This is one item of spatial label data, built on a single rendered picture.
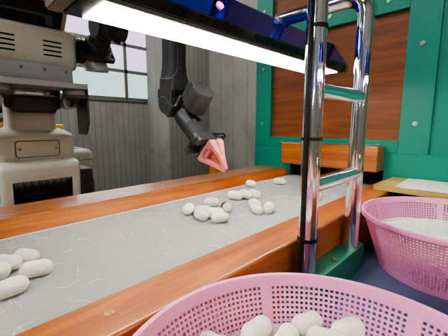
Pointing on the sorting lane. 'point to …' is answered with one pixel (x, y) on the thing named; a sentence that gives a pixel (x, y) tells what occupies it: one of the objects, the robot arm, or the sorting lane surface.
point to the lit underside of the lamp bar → (188, 35)
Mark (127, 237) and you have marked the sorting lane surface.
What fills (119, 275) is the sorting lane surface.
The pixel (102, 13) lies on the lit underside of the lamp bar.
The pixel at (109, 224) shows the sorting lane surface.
